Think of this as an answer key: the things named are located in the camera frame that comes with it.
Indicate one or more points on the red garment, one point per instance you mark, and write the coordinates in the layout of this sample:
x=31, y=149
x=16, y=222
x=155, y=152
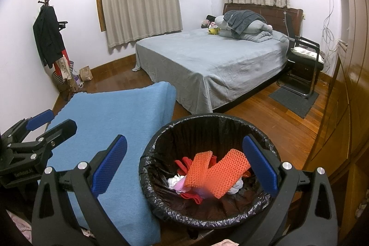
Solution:
x=59, y=68

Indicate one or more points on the black jacket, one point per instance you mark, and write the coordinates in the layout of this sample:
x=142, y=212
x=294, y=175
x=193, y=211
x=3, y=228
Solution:
x=47, y=32

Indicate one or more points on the red cloth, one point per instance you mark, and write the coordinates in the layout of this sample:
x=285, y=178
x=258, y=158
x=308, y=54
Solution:
x=193, y=197

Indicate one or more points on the beige patterned cloth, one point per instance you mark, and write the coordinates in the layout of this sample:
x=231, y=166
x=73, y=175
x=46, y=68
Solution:
x=65, y=68

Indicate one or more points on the patterned chair cushion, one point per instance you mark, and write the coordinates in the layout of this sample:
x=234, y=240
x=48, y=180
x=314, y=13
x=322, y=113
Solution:
x=304, y=51

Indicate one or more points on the dark grey garment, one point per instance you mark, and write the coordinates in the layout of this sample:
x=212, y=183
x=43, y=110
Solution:
x=242, y=18

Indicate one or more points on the yellow plush toy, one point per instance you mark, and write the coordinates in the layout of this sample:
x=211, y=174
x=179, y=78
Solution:
x=214, y=31

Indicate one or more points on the brown paper bag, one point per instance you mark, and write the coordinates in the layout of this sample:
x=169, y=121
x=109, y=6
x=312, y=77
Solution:
x=86, y=74

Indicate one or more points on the blue blanket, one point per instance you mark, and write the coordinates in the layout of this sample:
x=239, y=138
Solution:
x=115, y=107

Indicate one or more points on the bed with grey sheet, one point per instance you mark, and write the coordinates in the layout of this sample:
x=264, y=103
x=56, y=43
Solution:
x=207, y=61

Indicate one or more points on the pink floral cloth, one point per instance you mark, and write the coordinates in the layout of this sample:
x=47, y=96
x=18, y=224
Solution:
x=18, y=228

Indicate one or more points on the pink plush toy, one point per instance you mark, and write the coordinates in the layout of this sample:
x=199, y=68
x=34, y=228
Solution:
x=207, y=24

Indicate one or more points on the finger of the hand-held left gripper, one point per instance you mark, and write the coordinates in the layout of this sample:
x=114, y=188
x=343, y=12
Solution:
x=62, y=130
x=40, y=120

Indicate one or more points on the white purple plastic bag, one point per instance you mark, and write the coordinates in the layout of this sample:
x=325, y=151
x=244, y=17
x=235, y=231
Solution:
x=77, y=80

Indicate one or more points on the black lined waste bin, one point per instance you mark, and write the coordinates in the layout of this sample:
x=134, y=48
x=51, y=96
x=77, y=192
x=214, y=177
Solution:
x=201, y=130

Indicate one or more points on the grey floor mat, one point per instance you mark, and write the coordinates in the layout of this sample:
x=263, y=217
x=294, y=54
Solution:
x=297, y=102

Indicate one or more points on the dark woven basket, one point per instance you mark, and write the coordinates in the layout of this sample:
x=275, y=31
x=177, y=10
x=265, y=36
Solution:
x=59, y=83

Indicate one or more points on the black metal chair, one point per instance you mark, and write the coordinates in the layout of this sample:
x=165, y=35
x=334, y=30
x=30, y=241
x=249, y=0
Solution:
x=292, y=27

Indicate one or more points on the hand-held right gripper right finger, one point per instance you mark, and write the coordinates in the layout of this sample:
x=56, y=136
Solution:
x=259, y=165

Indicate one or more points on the dark pillow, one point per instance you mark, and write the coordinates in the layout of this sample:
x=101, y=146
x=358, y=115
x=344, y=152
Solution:
x=213, y=17

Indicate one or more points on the wooden wardrobe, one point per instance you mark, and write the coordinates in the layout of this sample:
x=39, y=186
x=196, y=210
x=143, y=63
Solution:
x=351, y=90

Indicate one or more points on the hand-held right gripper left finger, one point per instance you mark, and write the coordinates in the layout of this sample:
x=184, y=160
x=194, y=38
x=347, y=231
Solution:
x=111, y=165

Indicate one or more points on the dark wooden nightstand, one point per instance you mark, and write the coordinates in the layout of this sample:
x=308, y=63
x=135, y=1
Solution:
x=301, y=71

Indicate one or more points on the brown wooden headboard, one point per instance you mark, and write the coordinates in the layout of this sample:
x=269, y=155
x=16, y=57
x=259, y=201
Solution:
x=276, y=14

